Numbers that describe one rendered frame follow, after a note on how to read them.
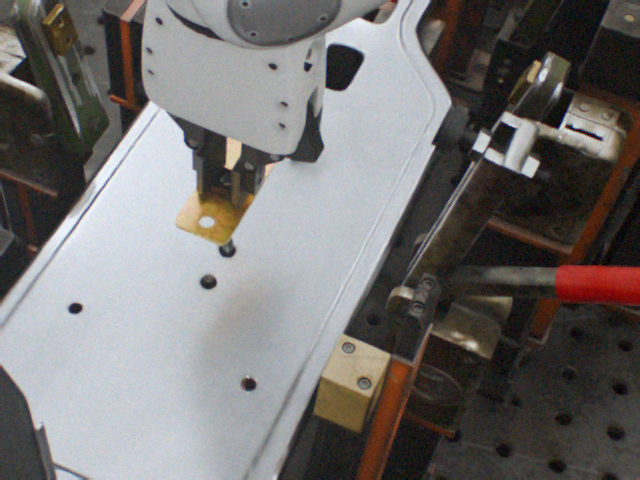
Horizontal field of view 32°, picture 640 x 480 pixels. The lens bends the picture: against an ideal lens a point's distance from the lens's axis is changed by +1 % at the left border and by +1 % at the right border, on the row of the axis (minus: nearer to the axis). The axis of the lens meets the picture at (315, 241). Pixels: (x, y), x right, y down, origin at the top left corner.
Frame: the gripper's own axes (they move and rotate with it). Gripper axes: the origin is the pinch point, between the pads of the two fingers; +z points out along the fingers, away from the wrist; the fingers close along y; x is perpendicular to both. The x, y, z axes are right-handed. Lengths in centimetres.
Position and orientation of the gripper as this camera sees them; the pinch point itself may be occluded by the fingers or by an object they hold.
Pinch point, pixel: (228, 165)
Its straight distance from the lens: 71.6
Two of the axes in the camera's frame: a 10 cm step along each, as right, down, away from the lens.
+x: -4.0, 7.3, -5.5
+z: -0.9, 5.6, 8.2
